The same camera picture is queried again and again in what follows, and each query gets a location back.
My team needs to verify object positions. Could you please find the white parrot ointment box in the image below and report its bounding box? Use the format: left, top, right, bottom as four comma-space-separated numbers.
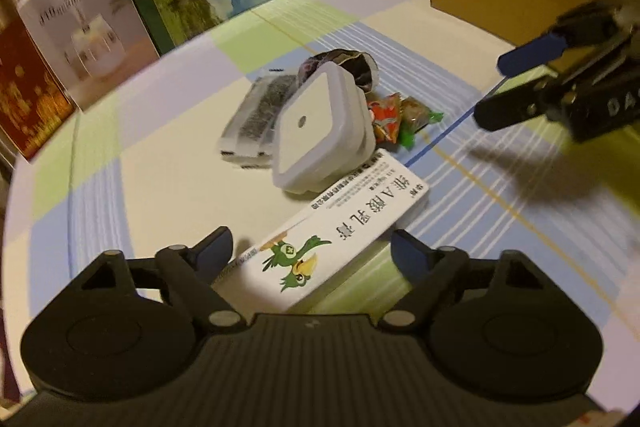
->
213, 150, 430, 319

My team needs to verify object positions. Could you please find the green candy packet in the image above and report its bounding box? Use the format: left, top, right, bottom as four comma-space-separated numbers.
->
398, 96, 444, 150

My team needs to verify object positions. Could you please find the grey sachet packet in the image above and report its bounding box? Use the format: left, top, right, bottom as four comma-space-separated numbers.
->
217, 70, 300, 168

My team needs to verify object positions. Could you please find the dark purple sock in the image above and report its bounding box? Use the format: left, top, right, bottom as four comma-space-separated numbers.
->
297, 49, 380, 93

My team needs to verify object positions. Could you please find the white square night light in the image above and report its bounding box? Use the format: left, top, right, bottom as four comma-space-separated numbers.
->
271, 63, 376, 194

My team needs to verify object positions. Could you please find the red snack packet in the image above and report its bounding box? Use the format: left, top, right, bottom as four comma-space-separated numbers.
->
368, 93, 401, 144

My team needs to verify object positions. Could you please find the checked bed sheet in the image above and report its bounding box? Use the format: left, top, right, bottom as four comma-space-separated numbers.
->
2, 0, 639, 410

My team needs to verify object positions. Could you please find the red gift box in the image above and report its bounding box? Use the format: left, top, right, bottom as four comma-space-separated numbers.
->
0, 17, 76, 160

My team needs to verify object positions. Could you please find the white humidifier box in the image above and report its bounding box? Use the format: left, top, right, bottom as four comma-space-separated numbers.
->
17, 0, 158, 110

